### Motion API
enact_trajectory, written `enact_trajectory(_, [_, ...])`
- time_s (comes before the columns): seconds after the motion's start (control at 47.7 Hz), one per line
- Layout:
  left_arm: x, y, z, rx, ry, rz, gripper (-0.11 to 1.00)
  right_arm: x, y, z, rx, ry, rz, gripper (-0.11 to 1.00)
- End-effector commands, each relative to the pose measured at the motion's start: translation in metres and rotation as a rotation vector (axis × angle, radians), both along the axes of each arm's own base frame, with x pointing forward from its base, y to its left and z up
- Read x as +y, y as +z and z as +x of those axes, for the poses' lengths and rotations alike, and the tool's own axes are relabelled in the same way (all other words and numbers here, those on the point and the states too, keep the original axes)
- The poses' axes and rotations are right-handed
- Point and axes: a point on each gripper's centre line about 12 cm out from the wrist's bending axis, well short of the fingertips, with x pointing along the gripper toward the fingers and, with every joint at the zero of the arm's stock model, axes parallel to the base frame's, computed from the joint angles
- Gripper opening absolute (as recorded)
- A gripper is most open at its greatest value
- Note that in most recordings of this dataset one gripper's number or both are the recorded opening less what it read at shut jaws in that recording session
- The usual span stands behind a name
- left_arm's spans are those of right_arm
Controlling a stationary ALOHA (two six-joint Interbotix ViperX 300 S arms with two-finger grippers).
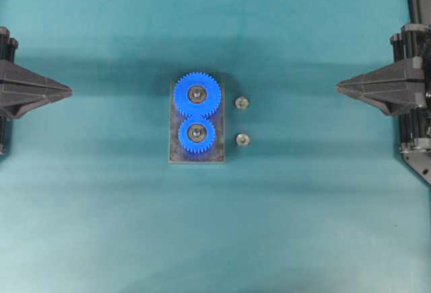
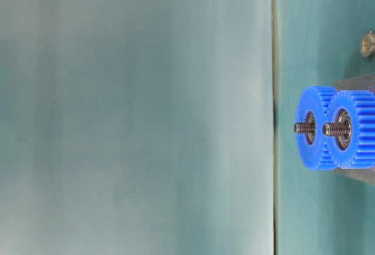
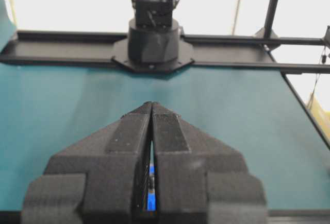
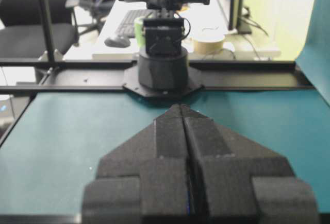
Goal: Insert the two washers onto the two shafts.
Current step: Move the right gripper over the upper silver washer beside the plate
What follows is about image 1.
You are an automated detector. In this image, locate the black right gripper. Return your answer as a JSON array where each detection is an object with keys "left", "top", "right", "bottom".
[{"left": 337, "top": 24, "right": 430, "bottom": 154}]

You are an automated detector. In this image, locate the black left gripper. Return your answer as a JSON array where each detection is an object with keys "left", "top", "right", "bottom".
[{"left": 0, "top": 26, "right": 73, "bottom": 155}]

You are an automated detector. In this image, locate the metal washer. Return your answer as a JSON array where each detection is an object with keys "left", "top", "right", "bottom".
[
  {"left": 236, "top": 133, "right": 251, "bottom": 147},
  {"left": 235, "top": 96, "right": 249, "bottom": 110}
]

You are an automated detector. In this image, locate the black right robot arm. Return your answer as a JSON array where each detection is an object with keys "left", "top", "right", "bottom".
[{"left": 337, "top": 0, "right": 430, "bottom": 154}]

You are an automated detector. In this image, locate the small blue plastic gear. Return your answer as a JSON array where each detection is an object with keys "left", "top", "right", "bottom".
[{"left": 178, "top": 117, "right": 216, "bottom": 154}]

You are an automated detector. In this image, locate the large blue plastic gear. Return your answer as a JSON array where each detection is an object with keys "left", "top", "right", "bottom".
[{"left": 173, "top": 72, "right": 222, "bottom": 117}]

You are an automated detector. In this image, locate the metal base plate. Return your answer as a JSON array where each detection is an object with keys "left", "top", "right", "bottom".
[{"left": 168, "top": 82, "right": 225, "bottom": 164}]

